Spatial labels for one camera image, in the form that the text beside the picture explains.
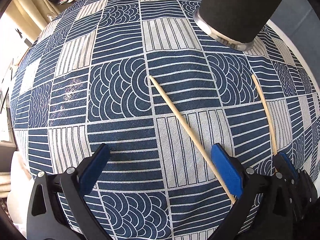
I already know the wooden chopstick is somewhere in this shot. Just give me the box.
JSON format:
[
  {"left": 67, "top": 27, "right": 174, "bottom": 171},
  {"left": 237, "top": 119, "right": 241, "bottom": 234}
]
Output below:
[
  {"left": 149, "top": 75, "right": 236, "bottom": 204},
  {"left": 251, "top": 74, "right": 277, "bottom": 155}
]

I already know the grey-blue backdrop cloth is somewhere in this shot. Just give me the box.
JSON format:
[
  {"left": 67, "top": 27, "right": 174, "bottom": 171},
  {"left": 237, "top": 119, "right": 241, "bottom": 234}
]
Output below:
[{"left": 271, "top": 0, "right": 319, "bottom": 83}]

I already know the black utensil holder cup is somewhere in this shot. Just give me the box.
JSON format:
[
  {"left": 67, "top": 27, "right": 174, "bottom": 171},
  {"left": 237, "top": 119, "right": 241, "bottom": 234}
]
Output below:
[{"left": 193, "top": 0, "right": 282, "bottom": 51}]

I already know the blue white patterned tablecloth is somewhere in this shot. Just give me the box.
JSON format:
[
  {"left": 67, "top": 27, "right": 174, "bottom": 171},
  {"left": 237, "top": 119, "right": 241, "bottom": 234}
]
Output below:
[{"left": 10, "top": 0, "right": 319, "bottom": 239}]

